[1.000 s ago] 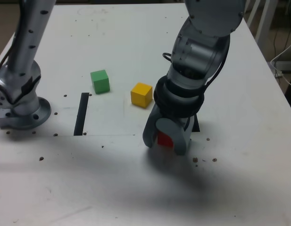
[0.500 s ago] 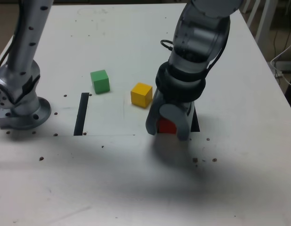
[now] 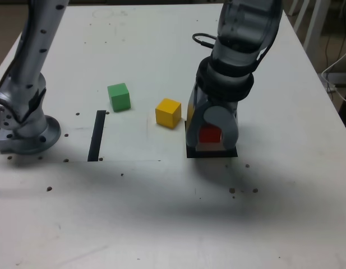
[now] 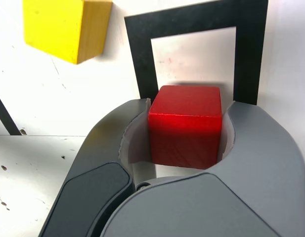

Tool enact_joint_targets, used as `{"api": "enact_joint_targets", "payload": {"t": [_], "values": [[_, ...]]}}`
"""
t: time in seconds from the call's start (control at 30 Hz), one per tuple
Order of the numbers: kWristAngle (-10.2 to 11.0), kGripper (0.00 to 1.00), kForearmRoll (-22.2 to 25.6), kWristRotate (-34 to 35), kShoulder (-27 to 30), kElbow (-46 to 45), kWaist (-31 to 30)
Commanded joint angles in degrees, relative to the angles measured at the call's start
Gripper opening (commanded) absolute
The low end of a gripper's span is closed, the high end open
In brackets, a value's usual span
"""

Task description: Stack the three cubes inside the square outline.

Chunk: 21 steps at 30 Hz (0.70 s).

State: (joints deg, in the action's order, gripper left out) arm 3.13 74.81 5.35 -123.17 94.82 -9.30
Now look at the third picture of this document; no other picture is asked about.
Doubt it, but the white furniture frame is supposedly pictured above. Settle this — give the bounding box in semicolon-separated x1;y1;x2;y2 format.
288;0;328;55

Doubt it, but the black tape strip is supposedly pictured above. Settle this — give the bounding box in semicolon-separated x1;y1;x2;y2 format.
87;110;107;163

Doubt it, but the red cube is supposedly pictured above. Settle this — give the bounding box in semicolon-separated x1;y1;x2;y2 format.
199;125;223;143

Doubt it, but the green cube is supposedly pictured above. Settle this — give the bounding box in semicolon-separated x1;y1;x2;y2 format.
107;82;131;113

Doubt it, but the dark camera cable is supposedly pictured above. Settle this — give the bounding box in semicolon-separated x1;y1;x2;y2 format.
192;33;218;49

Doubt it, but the black tape square outline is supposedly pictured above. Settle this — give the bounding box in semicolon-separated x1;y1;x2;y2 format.
184;120;238;159

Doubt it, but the white cable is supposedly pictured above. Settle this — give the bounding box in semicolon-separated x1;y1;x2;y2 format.
320;47;346;105

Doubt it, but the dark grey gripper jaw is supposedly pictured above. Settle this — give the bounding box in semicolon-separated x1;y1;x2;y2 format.
186;84;209;147

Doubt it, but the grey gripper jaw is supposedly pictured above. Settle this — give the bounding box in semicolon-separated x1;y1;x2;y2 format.
203;104;240;150

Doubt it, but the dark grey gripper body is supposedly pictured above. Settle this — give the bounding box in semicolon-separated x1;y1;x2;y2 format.
193;83;238;113

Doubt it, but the yellow cube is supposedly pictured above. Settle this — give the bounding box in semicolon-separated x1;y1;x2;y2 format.
155;98;182;130

